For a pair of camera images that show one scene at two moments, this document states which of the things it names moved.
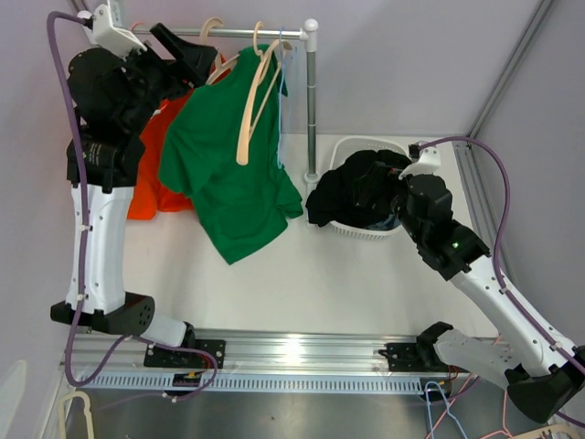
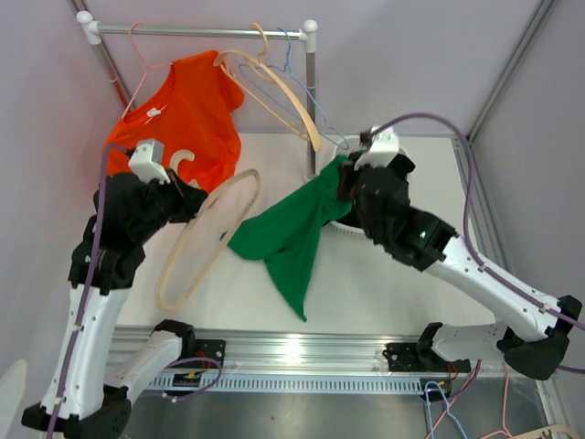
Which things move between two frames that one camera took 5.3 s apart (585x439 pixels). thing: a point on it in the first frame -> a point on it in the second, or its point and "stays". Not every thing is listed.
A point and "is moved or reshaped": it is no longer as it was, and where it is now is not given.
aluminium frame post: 509,69 stays
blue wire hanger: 280,95 -> 240,68
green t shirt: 224,143 -> 285,237
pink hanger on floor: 504,429 stays
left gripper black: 192,64 -> 186,197
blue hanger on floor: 447,407 stays
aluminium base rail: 257,361 stays
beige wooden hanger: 218,68 -> 175,162
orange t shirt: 149,196 is moved or reshaped
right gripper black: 384,178 -> 347,175
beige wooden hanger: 263,77 -> 220,61
